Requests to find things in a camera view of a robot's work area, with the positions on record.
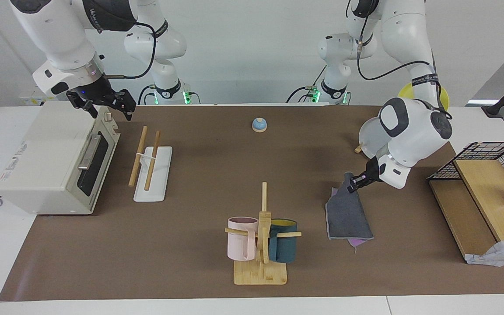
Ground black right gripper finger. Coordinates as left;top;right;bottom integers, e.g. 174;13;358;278
75;98;100;120
119;89;137;122

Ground purple and grey towel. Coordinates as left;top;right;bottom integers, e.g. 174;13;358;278
325;171;375;255

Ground white towel rack wooden bars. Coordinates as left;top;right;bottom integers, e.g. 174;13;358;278
128;126;173;203

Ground grey plate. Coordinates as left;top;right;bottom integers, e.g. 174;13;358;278
359;116;396;159

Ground white power strip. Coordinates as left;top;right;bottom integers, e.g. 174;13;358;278
18;86;48;106

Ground cream toaster oven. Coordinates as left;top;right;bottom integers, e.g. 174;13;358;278
0;101;121;216

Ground yellow plate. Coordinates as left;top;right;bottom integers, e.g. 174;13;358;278
397;81;450;111

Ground dark teal mug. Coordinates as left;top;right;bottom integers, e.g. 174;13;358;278
268;219;298;264

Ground brown table mat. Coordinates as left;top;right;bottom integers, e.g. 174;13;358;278
0;105;504;302

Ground wooden shelf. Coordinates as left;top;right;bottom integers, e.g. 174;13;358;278
428;158;504;263

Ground wooden mug tree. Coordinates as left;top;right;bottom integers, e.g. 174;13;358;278
224;182;302;286

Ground pink mug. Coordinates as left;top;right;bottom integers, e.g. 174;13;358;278
227;217;259;262

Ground marble pattern sheet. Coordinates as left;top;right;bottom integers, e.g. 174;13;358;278
465;236;504;267

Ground black right base cable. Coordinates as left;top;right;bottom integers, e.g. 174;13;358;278
137;84;157;106

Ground black base cable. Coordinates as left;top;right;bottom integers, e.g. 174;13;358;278
137;84;157;106
286;65;328;104

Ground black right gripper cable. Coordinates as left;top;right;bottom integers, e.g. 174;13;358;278
101;20;157;81

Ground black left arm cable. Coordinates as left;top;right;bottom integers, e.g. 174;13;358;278
346;0;437;82

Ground black left base cable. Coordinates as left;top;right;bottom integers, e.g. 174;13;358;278
286;65;328;104

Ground black wire basket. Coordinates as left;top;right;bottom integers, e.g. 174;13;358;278
426;141;504;188

